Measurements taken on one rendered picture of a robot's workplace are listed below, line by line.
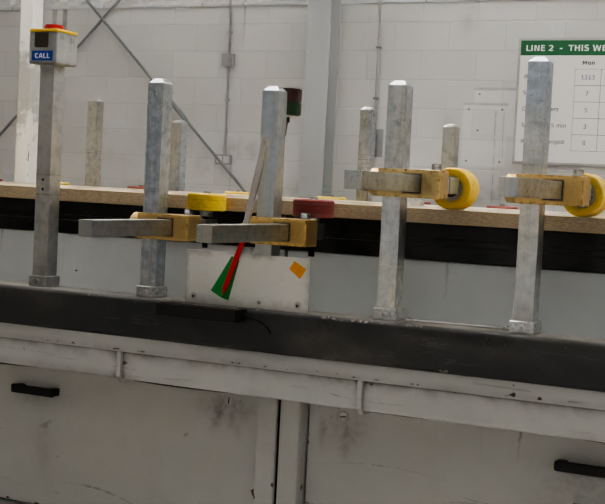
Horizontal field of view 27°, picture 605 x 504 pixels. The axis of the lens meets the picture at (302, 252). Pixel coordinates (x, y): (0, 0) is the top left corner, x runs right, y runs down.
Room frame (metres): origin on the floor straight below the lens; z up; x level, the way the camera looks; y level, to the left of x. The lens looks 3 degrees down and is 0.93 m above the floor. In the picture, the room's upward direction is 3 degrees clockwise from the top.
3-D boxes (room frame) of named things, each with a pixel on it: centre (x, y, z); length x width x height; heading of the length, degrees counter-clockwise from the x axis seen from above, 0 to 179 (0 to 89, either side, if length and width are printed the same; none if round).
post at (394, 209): (2.23, -0.16, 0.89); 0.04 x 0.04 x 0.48; 64
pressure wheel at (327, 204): (2.42, -0.02, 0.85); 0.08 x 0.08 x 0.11
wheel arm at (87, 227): (2.37, 0.28, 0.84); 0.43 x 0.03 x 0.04; 154
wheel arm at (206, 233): (2.24, 0.07, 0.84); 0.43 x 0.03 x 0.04; 154
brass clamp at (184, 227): (2.44, 0.27, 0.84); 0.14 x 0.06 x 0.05; 64
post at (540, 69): (2.13, -0.39, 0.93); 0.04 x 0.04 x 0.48; 64
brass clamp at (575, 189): (2.12, -0.41, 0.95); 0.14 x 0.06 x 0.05; 64
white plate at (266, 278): (2.33, 0.10, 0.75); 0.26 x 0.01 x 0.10; 64
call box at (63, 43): (2.56, 0.52, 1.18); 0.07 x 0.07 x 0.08; 64
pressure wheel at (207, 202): (2.55, 0.20, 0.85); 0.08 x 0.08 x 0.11
